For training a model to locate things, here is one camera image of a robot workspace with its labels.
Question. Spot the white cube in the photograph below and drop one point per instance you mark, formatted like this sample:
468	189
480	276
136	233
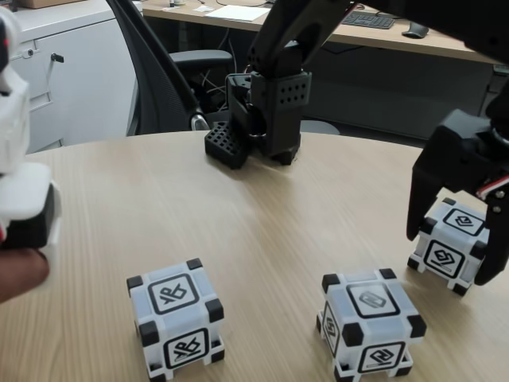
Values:
175	296
371	302
441	258

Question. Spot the white leader arm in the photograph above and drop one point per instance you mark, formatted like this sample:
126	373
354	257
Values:
24	199

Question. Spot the person's hand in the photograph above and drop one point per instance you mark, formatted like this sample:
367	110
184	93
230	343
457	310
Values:
20	274

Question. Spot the dark computer mouse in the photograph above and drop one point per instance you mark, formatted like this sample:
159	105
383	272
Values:
415	30

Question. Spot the black keyboard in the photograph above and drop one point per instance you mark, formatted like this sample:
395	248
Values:
370	20

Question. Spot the black perforated block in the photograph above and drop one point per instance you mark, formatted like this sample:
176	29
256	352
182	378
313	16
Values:
222	145

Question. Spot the white paper sheet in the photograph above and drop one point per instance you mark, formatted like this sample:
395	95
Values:
234	12

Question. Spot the white cube, X-shaped symbol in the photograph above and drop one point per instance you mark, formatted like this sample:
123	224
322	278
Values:
175	296

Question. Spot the black mesh office chair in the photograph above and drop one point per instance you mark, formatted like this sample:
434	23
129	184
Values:
167	91

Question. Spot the small white note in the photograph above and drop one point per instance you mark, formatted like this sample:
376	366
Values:
203	9

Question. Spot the white cabinet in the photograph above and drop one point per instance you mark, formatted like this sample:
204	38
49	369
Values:
91	79

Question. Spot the black cabinet key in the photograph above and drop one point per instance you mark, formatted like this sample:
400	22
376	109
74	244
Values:
57	57

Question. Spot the round cabinet lock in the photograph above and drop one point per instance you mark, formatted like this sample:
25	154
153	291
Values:
29	52

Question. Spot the cardboard box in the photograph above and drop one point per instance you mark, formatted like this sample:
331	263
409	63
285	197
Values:
43	3

